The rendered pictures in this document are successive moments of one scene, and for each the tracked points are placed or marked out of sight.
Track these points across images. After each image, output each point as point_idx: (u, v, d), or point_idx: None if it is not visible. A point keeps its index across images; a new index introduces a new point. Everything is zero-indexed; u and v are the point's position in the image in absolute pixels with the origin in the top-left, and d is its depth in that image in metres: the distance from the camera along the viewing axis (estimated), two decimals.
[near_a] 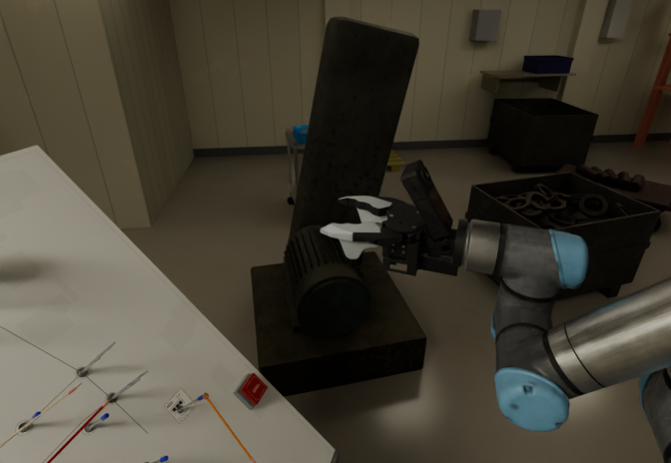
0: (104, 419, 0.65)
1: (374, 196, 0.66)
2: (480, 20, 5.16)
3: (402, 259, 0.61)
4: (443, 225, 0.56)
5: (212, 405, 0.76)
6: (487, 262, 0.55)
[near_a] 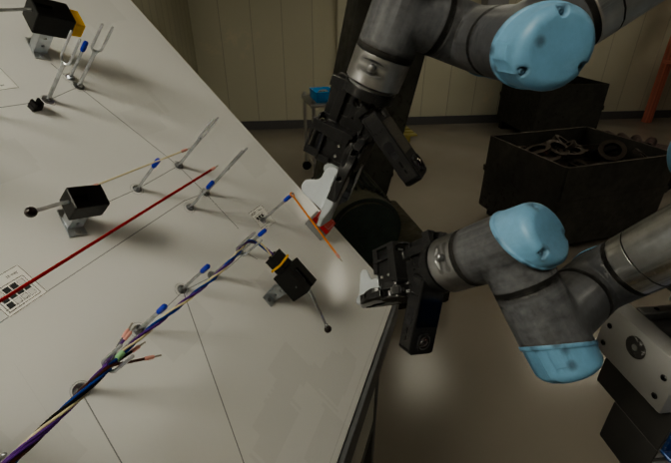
0: (210, 186, 0.69)
1: (336, 200, 0.56)
2: None
3: None
4: (391, 117, 0.56)
5: (299, 203, 0.80)
6: (388, 60, 0.55)
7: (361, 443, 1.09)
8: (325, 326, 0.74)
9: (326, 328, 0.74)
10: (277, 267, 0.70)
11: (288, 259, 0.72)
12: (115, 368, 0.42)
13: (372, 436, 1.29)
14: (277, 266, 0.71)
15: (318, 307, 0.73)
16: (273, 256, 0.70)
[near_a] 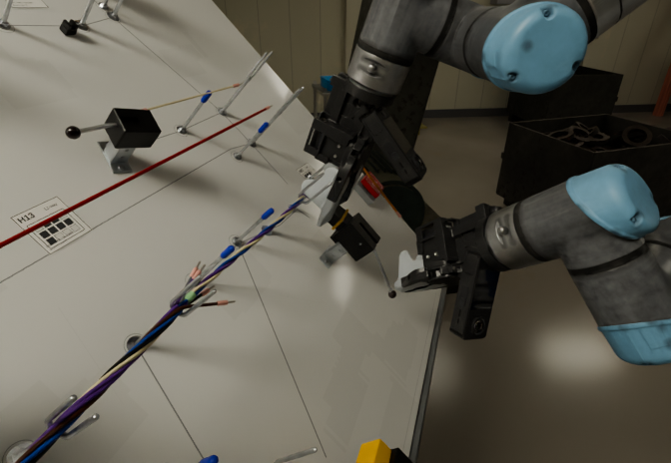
0: (264, 128, 0.61)
1: (336, 200, 0.56)
2: None
3: None
4: (391, 118, 0.56)
5: None
6: (389, 60, 0.55)
7: None
8: (389, 290, 0.65)
9: (390, 292, 0.66)
10: (337, 223, 0.62)
11: (348, 215, 0.64)
12: (188, 310, 0.34)
13: None
14: (337, 222, 0.62)
15: (382, 269, 0.65)
16: None
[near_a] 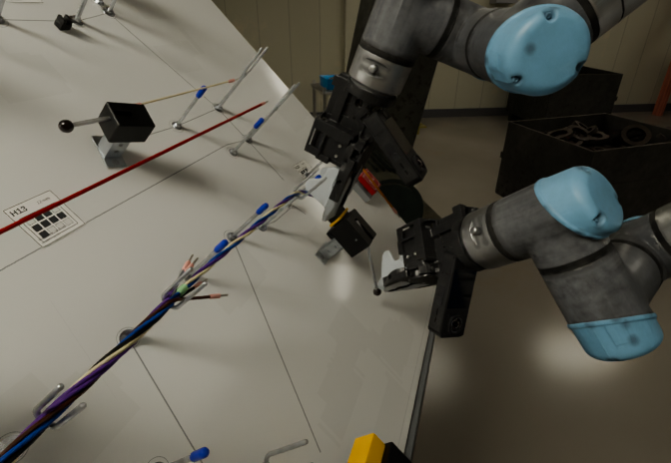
0: (259, 124, 0.61)
1: (338, 200, 0.58)
2: None
3: None
4: (392, 118, 0.56)
5: None
6: (390, 61, 0.55)
7: None
8: (375, 288, 0.66)
9: (375, 290, 0.66)
10: (335, 220, 0.62)
11: (347, 214, 0.64)
12: (180, 303, 0.34)
13: None
14: (335, 219, 0.62)
15: (372, 267, 0.65)
16: None
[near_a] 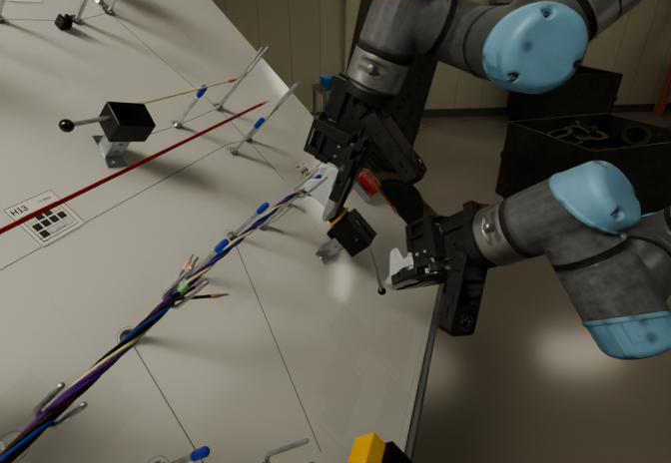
0: (259, 124, 0.61)
1: (338, 200, 0.58)
2: None
3: None
4: (391, 118, 0.56)
5: None
6: (389, 60, 0.55)
7: None
8: (379, 287, 0.66)
9: (380, 289, 0.66)
10: (335, 220, 0.62)
11: (347, 213, 0.64)
12: (180, 302, 0.34)
13: None
14: (335, 219, 0.62)
15: (374, 266, 0.65)
16: None
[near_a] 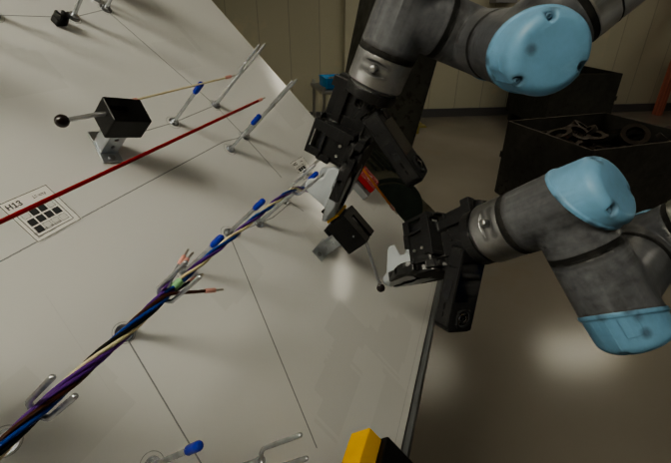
0: (256, 120, 0.61)
1: (338, 200, 0.58)
2: None
3: None
4: (392, 118, 0.56)
5: None
6: (391, 61, 0.55)
7: None
8: (378, 284, 0.66)
9: (379, 286, 0.66)
10: (334, 217, 0.62)
11: (345, 211, 0.64)
12: (174, 296, 0.34)
13: None
14: (334, 216, 0.62)
15: (373, 263, 0.65)
16: None
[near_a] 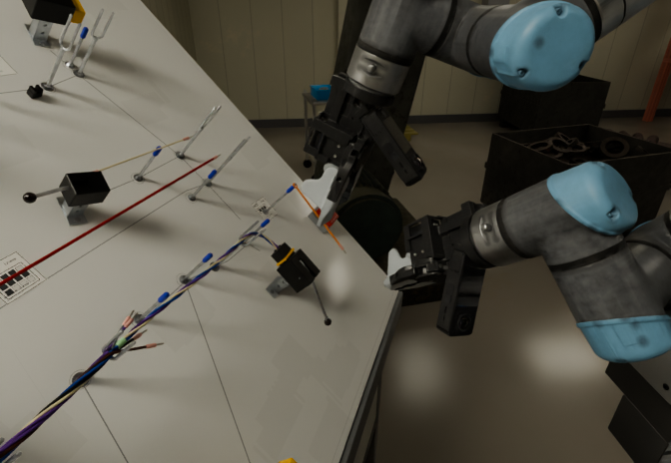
0: (212, 175, 0.68)
1: (336, 200, 0.56)
2: None
3: None
4: (391, 118, 0.56)
5: (302, 194, 0.79)
6: (388, 60, 0.55)
7: (364, 439, 1.08)
8: (326, 319, 0.73)
9: (326, 320, 0.73)
10: (282, 260, 0.69)
11: (293, 253, 0.71)
12: (116, 356, 0.41)
13: (375, 432, 1.28)
14: (282, 259, 0.69)
15: (320, 300, 0.72)
16: (278, 249, 0.69)
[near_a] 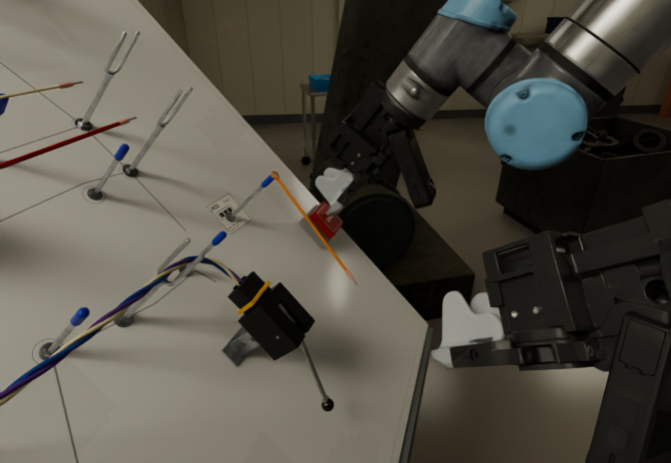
0: (121, 154, 0.38)
1: (345, 205, 0.59)
2: None
3: None
4: (415, 137, 0.56)
5: (286, 189, 0.49)
6: None
7: None
8: (324, 401, 0.43)
9: (325, 404, 0.43)
10: (247, 305, 0.39)
11: (268, 290, 0.41)
12: None
13: None
14: (247, 303, 0.39)
15: (314, 371, 0.42)
16: (240, 286, 0.39)
